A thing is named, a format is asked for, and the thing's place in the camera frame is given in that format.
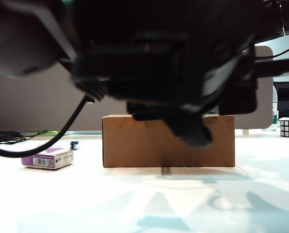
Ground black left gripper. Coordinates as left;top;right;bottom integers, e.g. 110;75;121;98
72;31;213;148

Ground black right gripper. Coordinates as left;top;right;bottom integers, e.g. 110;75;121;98
218;48;258;116

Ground purple white napkin pack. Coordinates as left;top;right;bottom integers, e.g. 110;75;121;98
21;147;75;170

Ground brown cardboard box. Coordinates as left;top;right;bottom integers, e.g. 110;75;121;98
101;114;236;168

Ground grey desk partition panel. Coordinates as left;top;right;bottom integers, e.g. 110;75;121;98
0;46;274;132

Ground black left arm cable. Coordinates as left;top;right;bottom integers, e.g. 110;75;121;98
0;94;95;158

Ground black table cables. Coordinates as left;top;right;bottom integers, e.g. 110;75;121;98
0;130;49;145

